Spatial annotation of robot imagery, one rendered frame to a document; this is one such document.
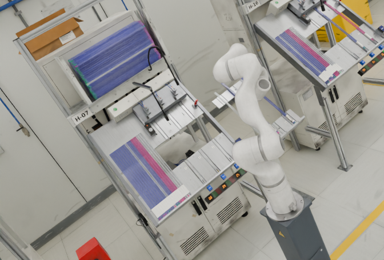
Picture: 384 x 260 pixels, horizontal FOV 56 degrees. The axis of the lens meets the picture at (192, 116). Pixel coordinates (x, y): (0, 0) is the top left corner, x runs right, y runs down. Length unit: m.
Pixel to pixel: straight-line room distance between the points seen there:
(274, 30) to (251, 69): 1.22
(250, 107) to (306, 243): 0.74
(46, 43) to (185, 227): 1.53
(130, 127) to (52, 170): 1.74
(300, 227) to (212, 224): 1.02
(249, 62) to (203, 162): 0.82
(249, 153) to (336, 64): 1.37
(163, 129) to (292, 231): 1.00
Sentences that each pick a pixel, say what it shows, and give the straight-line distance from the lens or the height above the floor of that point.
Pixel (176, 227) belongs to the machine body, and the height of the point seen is 0.37.
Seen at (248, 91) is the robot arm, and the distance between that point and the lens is 1.64.
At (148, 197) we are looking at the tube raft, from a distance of 2.17.
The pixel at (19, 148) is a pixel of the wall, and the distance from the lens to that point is 3.84.
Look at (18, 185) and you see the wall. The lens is 3.95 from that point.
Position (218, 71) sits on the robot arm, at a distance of 1.70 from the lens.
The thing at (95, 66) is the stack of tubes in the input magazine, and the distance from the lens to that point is 2.25.
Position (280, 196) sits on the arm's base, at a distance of 1.75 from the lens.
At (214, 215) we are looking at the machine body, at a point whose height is 0.24.
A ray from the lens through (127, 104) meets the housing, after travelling 2.33.
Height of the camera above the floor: 1.98
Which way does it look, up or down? 24 degrees down
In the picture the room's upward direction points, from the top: 28 degrees counter-clockwise
